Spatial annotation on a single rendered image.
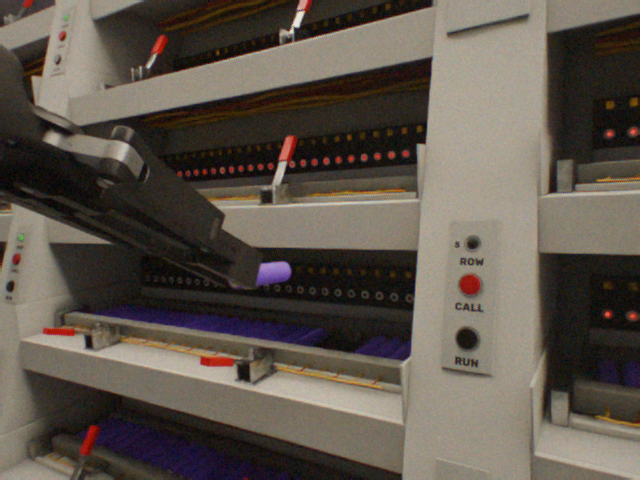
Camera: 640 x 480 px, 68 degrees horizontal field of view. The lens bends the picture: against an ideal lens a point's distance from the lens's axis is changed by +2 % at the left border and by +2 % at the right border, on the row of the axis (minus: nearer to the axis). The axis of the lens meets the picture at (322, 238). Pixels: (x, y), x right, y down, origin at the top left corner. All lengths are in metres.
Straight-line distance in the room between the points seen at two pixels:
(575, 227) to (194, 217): 0.28
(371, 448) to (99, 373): 0.38
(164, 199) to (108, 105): 0.56
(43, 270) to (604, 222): 0.75
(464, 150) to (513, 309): 0.14
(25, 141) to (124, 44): 0.75
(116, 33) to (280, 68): 0.46
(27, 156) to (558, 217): 0.35
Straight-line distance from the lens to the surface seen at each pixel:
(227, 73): 0.63
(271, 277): 0.39
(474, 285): 0.40
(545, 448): 0.41
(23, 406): 0.87
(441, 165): 0.43
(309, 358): 0.52
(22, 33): 1.14
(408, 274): 0.59
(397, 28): 0.52
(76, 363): 0.73
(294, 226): 0.49
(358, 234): 0.46
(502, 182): 0.41
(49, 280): 0.85
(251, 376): 0.51
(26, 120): 0.24
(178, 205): 0.26
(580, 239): 0.41
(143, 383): 0.62
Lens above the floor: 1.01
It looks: 9 degrees up
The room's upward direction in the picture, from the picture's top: 6 degrees clockwise
